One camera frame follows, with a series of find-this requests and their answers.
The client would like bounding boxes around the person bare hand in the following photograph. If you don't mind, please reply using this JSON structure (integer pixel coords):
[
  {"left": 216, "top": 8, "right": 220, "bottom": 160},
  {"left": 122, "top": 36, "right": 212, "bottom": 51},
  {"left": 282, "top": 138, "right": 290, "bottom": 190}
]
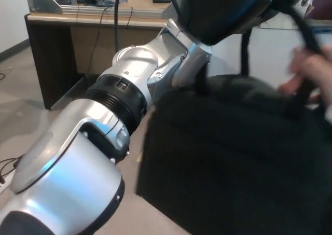
[{"left": 279, "top": 45, "right": 332, "bottom": 105}]

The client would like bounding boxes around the black lunchbag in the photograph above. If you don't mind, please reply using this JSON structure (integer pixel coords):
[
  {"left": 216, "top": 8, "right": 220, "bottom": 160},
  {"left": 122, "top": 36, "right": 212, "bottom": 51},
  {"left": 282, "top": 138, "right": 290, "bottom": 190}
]
[{"left": 136, "top": 0, "right": 332, "bottom": 235}]

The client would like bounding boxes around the dark blue mat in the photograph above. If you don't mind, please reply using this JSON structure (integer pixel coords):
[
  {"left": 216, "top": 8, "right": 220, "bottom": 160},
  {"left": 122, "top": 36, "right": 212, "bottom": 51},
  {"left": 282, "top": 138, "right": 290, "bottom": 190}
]
[{"left": 312, "top": 27, "right": 332, "bottom": 35}]

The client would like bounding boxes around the open cardboard box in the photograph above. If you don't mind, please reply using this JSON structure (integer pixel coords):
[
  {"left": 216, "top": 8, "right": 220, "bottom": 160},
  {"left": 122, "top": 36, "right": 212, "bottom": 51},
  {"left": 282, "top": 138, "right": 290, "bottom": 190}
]
[{"left": 255, "top": 0, "right": 316, "bottom": 31}]

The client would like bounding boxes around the dark wood desk tan top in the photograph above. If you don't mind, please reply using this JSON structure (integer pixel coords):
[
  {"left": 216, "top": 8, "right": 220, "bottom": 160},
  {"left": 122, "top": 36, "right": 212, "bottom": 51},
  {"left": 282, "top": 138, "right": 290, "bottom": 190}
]
[{"left": 24, "top": 13, "right": 168, "bottom": 110}]

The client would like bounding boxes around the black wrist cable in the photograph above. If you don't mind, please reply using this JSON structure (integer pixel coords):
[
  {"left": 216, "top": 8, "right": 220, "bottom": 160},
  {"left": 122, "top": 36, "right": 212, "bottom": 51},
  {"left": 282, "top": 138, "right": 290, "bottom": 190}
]
[{"left": 114, "top": 0, "right": 184, "bottom": 53}]

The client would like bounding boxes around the long black hanging cable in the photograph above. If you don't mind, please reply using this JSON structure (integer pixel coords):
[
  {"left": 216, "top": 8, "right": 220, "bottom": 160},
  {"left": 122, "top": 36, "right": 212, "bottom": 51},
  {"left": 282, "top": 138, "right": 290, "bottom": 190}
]
[{"left": 87, "top": 7, "right": 108, "bottom": 76}]

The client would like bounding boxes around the aluminium profile frame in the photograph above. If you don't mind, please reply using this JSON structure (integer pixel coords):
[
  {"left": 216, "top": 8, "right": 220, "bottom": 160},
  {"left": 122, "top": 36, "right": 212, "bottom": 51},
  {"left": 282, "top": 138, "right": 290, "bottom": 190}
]
[{"left": 23, "top": 0, "right": 184, "bottom": 19}]

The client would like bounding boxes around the black plug cable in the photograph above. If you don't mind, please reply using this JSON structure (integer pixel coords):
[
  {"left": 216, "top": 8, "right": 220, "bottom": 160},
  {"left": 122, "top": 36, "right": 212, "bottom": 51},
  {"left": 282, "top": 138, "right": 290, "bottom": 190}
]
[{"left": 0, "top": 157, "right": 24, "bottom": 185}]

